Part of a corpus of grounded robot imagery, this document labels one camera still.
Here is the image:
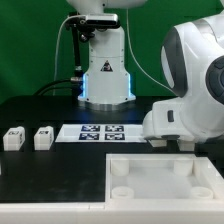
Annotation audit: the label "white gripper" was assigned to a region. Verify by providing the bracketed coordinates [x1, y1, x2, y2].
[143, 99, 199, 140]

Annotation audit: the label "white square table top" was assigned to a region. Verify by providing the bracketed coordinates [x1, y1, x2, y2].
[106, 154, 224, 201]

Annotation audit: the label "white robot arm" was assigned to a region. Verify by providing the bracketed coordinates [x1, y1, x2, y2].
[66, 0, 224, 142]

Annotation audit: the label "white marker tag sheet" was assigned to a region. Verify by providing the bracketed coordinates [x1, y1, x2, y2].
[56, 124, 144, 143]

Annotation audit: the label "black cables at base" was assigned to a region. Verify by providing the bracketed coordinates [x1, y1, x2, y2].
[33, 77, 84, 98]

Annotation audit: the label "black camera on stand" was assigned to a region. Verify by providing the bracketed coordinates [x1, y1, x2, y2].
[65, 13, 120, 43]

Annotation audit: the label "white cable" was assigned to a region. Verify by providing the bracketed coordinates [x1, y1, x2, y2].
[52, 14, 84, 96]

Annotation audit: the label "white front rail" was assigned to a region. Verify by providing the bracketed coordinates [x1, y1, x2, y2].
[0, 200, 224, 224]

